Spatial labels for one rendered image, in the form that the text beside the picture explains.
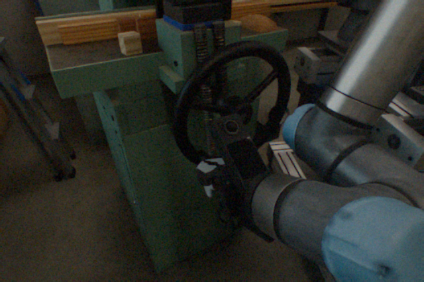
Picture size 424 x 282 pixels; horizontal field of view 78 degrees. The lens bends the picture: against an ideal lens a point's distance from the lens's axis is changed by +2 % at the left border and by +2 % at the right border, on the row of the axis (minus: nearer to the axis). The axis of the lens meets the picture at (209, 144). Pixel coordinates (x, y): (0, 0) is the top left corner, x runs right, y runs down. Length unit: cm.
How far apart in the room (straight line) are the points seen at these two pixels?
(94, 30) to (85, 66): 17
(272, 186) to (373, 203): 10
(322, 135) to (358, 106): 5
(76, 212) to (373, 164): 140
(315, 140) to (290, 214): 13
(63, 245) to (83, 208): 21
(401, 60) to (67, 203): 151
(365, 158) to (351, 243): 14
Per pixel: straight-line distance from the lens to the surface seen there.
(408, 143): 68
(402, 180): 32
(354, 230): 23
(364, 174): 33
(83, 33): 74
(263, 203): 29
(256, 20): 81
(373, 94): 35
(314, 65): 102
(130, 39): 61
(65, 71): 60
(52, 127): 172
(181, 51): 54
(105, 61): 60
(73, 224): 150
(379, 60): 35
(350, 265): 23
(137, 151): 72
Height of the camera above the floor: 109
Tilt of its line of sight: 38 degrees down
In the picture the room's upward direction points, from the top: straight up
